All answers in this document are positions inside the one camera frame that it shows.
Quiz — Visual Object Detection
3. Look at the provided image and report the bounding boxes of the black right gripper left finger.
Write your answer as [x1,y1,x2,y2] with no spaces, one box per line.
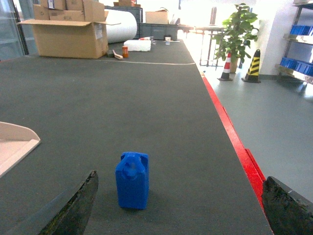
[7,170,99,235]

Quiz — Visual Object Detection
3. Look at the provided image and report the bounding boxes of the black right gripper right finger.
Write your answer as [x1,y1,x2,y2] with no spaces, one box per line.
[262,176,313,235]

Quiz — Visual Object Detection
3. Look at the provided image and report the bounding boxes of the blue plastic block part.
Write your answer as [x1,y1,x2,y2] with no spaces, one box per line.
[115,152,149,210]

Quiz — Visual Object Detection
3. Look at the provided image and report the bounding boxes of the beige plastic dustpan tray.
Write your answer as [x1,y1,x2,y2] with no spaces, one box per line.
[0,122,41,177]

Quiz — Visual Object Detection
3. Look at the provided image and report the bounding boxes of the metal shelf rack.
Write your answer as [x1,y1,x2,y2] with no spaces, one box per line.
[275,0,313,85]

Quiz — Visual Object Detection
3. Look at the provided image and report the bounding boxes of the black yellow traffic cone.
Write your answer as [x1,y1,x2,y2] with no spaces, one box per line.
[242,49,261,83]

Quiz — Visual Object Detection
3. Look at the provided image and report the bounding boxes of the red white traffic cone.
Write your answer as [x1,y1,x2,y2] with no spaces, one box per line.
[218,52,233,81]

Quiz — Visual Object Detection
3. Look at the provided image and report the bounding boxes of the orange can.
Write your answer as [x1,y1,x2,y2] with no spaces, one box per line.
[122,46,129,58]

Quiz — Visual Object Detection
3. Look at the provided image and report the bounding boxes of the large open cardboard box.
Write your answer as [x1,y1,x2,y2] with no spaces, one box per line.
[18,19,120,59]

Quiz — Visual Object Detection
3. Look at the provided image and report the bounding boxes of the white styrofoam block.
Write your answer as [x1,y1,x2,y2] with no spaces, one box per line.
[124,40,152,52]

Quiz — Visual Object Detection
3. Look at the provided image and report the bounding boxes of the potted green plant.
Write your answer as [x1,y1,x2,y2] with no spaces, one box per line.
[214,3,259,73]

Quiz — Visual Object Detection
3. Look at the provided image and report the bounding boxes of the clear plastic cup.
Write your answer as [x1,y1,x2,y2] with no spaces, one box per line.
[164,37,171,46]

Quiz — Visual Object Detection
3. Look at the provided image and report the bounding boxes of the grey plastic crate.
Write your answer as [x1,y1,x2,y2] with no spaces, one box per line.
[139,23,179,41]

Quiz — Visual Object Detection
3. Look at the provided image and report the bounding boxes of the stacked cardboard boxes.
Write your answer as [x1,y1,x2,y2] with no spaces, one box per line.
[33,0,106,22]

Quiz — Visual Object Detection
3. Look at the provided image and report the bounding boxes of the small cardboard box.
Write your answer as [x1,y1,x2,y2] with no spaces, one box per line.
[145,10,169,24]

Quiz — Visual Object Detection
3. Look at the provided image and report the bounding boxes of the wooden handled brush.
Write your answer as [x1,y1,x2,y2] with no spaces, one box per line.
[106,49,124,60]

